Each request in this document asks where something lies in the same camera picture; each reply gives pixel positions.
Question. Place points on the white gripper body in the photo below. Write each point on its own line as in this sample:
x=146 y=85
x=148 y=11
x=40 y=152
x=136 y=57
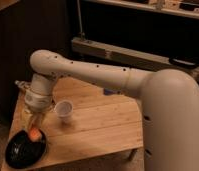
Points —
x=38 y=100

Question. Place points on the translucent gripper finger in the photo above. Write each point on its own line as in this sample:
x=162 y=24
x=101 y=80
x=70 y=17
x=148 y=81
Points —
x=30 y=120
x=41 y=118

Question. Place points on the orange pepper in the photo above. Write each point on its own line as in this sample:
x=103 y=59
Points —
x=34 y=134

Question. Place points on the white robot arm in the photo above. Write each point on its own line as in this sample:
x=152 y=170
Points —
x=169 y=104

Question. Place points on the black ceramic bowl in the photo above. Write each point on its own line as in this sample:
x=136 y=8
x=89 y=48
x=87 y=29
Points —
x=21 y=152

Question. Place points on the white tube bottle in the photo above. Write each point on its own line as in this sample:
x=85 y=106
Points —
x=24 y=86

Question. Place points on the wooden table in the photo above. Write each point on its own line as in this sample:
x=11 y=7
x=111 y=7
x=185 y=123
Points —
x=100 y=125

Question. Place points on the blue cloth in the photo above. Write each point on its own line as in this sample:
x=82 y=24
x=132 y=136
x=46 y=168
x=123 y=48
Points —
x=108 y=92

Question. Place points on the long metal beam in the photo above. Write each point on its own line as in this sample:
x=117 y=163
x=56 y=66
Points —
x=134 y=58

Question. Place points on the upper shelf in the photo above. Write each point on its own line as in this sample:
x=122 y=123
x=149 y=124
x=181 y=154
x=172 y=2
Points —
x=144 y=7

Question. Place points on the black handle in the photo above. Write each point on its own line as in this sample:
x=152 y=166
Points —
x=183 y=64

